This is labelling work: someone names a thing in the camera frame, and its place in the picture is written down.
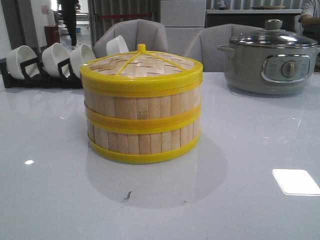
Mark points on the bamboo steamer tray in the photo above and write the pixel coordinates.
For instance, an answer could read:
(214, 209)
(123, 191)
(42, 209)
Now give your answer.
(145, 148)
(153, 111)

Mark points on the bamboo steamer lid yellow rim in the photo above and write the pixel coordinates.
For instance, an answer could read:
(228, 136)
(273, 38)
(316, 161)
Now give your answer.
(141, 73)

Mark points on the grey armchair right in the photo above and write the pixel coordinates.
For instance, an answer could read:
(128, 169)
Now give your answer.
(203, 47)

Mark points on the grey armchair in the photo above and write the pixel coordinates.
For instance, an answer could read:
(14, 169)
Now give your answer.
(138, 31)
(203, 47)

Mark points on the white bowl right upright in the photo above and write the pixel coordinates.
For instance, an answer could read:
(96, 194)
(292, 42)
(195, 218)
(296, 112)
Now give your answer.
(116, 46)

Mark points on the grey armchair left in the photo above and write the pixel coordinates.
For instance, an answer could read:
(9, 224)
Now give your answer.
(138, 31)

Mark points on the white refrigerator cabinet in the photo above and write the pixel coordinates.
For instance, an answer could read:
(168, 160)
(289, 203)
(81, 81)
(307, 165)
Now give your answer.
(182, 20)

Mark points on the grey electric cooker pot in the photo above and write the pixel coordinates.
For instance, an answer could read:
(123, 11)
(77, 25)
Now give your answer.
(269, 70)

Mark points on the black bowl rack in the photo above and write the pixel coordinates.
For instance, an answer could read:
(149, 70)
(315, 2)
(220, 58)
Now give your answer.
(35, 76)

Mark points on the red bin in background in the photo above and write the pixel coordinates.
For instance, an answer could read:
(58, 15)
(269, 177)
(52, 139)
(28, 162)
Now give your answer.
(51, 34)

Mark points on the glass cooker lid grey knob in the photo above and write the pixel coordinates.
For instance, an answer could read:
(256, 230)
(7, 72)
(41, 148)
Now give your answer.
(274, 37)

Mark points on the standing person in background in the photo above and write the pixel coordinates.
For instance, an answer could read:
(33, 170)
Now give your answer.
(68, 8)

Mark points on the white bowl far left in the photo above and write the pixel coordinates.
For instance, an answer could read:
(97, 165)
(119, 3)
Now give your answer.
(16, 57)

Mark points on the person at right edge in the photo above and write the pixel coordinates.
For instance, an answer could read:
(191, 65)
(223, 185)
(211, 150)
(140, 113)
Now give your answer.
(310, 19)

